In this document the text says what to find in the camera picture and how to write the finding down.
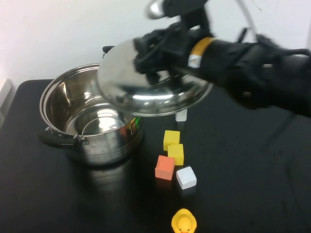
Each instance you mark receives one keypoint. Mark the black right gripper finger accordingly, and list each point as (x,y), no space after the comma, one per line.
(148,65)
(148,40)

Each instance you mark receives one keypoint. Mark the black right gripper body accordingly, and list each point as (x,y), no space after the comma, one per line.
(178,46)

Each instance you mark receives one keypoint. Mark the steel lid black knob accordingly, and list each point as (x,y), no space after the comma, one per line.
(116,72)

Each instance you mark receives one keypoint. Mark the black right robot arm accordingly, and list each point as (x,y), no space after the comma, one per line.
(255,70)

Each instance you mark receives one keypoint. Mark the white power adapter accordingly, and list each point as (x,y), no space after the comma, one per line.
(181,116)

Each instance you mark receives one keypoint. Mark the yellow foam cube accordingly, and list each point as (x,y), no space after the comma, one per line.
(176,153)
(171,138)

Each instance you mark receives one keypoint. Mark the orange foam cube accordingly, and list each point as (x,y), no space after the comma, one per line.
(164,168)

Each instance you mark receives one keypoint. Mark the white foam cube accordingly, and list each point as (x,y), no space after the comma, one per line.
(186,178)

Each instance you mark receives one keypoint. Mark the yellow rubber duck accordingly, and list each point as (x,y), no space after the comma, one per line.
(184,221)

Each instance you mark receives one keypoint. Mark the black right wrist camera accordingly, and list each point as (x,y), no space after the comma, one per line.
(184,11)

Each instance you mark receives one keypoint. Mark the grey wall trim strip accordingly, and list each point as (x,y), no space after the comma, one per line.
(4,102)

